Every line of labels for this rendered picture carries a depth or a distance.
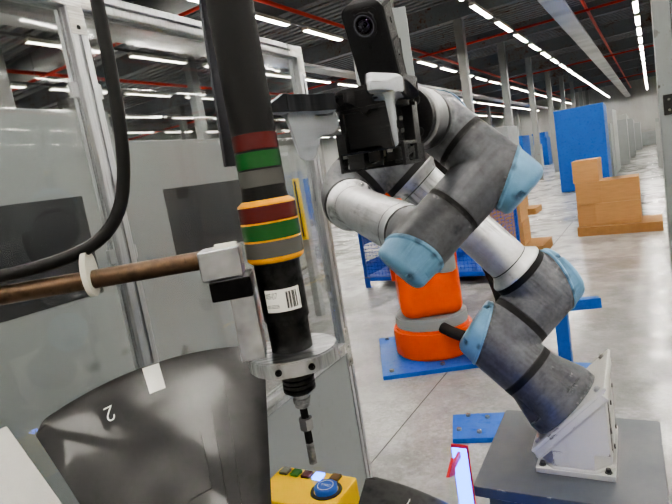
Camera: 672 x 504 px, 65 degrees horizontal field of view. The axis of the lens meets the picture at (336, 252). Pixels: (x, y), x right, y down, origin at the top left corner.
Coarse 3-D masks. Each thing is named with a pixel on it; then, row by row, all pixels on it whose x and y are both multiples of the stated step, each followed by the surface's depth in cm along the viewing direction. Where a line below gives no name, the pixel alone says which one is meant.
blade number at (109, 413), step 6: (108, 402) 52; (114, 402) 52; (96, 408) 51; (102, 408) 51; (108, 408) 51; (114, 408) 51; (102, 414) 51; (108, 414) 51; (114, 414) 51; (120, 414) 51; (102, 420) 50; (108, 420) 50; (114, 420) 50; (120, 420) 51; (108, 426) 50
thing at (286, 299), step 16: (256, 272) 39; (272, 272) 38; (288, 272) 38; (272, 288) 38; (288, 288) 38; (304, 288) 40; (272, 304) 38; (288, 304) 38; (304, 304) 39; (272, 320) 39; (288, 320) 38; (304, 320) 39; (272, 336) 39; (288, 336) 39; (304, 336) 39; (272, 352) 40; (288, 352) 39; (288, 384) 40; (304, 384) 40
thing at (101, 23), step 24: (96, 0) 36; (96, 24) 36; (120, 96) 37; (120, 120) 37; (120, 144) 37; (120, 168) 37; (120, 192) 37; (120, 216) 38; (96, 240) 38; (24, 264) 37; (48, 264) 37; (96, 264) 39; (96, 288) 38
